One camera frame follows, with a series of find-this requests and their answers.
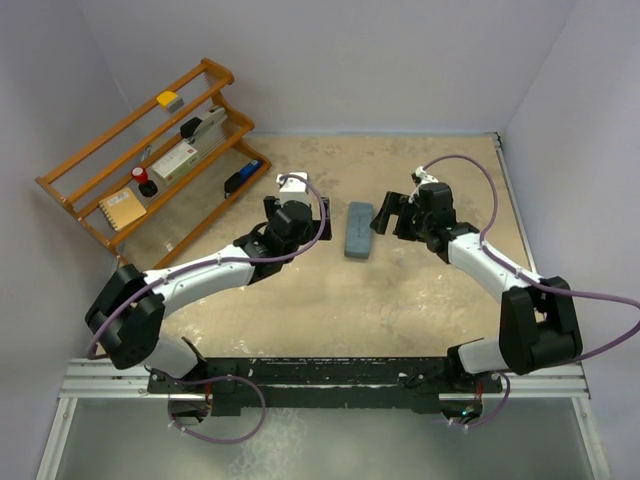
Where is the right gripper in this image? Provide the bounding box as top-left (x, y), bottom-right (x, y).
top-left (370, 192), bottom-right (431, 243)

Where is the grey glasses case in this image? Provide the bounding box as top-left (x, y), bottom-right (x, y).
top-left (344, 202), bottom-right (374, 260)

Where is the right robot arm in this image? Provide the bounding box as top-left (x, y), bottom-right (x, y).
top-left (370, 182), bottom-right (583, 391)

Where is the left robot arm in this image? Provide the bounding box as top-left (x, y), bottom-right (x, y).
top-left (85, 196), bottom-right (331, 392)

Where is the white green box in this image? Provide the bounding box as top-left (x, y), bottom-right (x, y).
top-left (151, 141), bottom-right (199, 184)

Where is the black white stapler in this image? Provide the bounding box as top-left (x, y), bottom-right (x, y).
top-left (180, 105), bottom-right (226, 139)

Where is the red black stamp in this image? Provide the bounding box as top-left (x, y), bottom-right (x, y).
top-left (131, 167), bottom-right (158, 198)

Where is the wooden shelf rack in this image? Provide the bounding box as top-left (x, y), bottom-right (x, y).
top-left (36, 58), bottom-right (271, 270)

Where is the metal binder clip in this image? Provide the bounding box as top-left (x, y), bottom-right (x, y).
top-left (140, 145), bottom-right (151, 162)

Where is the brown spiral notebook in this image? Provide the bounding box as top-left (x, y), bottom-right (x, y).
top-left (99, 187), bottom-right (147, 232)

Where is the yellow grey eraser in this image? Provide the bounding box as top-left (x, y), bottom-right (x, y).
top-left (156, 90), bottom-right (184, 113)

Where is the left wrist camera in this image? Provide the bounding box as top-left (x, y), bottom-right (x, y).
top-left (276, 172), bottom-right (310, 205)

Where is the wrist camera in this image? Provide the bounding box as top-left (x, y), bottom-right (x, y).
top-left (276, 172), bottom-right (310, 205)
top-left (409, 166), bottom-right (438, 203)

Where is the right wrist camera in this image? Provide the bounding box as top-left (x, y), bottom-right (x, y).
top-left (409, 166), bottom-right (438, 203)

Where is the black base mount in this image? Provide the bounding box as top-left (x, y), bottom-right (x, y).
top-left (144, 347), bottom-right (502, 417)

